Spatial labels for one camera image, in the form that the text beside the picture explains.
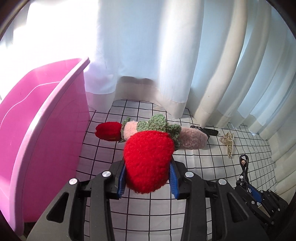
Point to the pink plastic tub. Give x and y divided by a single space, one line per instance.
43 122

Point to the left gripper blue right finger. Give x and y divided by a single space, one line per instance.
179 187

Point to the pearl hair claw clip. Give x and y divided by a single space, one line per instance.
228 141

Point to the pink strawberry plush headband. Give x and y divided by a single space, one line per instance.
149 146

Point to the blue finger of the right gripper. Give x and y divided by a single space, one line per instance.
254 193

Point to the black digital wristwatch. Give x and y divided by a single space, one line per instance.
209 132

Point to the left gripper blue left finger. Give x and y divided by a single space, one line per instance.
118 180

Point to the white curtain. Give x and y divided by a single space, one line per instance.
226 61

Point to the white grid tablecloth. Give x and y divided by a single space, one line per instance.
158 216

